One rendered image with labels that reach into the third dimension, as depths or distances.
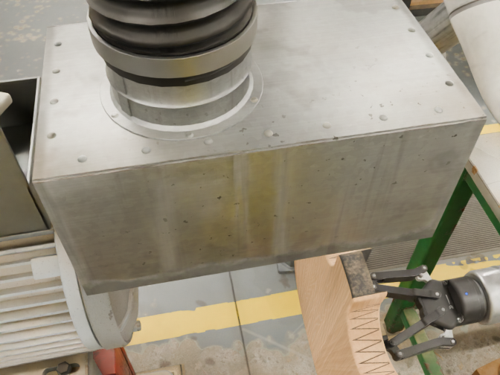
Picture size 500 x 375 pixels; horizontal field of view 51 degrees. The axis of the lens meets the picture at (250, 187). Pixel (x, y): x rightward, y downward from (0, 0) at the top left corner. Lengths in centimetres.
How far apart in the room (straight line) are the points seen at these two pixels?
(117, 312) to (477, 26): 70
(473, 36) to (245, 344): 134
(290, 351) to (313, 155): 160
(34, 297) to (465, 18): 76
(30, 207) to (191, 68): 23
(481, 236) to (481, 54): 148
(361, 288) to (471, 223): 175
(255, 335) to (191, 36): 169
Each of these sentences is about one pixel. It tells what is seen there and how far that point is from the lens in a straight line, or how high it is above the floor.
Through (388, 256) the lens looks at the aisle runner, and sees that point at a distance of 217.
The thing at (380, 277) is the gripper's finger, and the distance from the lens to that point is 89.
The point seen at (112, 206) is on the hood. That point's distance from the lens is 36.
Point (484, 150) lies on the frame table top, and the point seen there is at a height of 93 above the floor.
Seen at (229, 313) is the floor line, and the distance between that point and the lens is 198.
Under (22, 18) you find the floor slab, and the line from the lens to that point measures 365.
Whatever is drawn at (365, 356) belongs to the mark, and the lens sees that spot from 72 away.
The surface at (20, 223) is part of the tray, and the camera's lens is 51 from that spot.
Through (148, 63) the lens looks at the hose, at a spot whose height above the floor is 158.
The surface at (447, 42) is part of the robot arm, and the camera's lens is 135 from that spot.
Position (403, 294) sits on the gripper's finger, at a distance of 89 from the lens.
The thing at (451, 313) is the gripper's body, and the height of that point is 101.
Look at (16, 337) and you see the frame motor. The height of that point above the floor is 127.
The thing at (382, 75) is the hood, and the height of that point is 153.
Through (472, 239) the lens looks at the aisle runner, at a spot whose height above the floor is 0.
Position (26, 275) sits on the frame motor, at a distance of 55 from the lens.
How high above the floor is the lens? 177
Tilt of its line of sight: 50 degrees down
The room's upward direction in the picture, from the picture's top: straight up
